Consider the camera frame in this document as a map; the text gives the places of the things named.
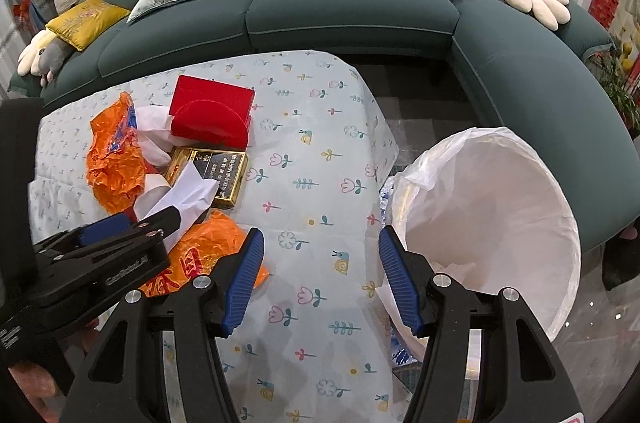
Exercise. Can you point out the blue patterned white box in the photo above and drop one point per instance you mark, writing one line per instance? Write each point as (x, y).
(386, 209)

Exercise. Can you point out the orange plastic bag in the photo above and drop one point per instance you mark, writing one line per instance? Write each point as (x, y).
(112, 163)
(200, 245)

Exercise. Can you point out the bin with white bag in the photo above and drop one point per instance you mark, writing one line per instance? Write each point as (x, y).
(500, 203)

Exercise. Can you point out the teal fabric sofa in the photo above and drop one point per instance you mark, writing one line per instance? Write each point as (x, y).
(350, 13)

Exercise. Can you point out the green potted plant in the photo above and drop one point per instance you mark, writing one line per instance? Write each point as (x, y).
(620, 88)

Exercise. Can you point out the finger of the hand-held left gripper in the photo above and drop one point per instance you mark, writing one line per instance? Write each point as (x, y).
(155, 223)
(107, 229)

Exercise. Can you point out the white tissue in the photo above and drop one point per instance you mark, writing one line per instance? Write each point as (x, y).
(152, 123)
(187, 188)

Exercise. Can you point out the white paper cup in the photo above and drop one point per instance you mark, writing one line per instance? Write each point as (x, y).
(155, 193)

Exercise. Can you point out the red box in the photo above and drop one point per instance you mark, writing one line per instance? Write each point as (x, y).
(210, 103)

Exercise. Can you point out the gold black box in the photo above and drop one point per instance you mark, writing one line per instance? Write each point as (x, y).
(225, 173)

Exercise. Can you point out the grey plush toy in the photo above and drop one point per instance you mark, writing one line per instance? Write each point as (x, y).
(52, 59)

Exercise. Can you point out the floral tablecloth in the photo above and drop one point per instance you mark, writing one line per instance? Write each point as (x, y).
(310, 183)

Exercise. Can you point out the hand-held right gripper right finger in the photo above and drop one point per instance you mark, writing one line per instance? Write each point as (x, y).
(395, 275)

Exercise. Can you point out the person's left hand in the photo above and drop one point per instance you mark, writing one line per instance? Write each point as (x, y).
(32, 385)

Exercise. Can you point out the yellow embroidered cushion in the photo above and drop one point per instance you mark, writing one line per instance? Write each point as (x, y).
(85, 20)

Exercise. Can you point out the red tassel ornament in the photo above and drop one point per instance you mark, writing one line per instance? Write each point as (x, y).
(21, 10)

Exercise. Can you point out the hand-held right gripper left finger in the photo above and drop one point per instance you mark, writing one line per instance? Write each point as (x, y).
(245, 275)

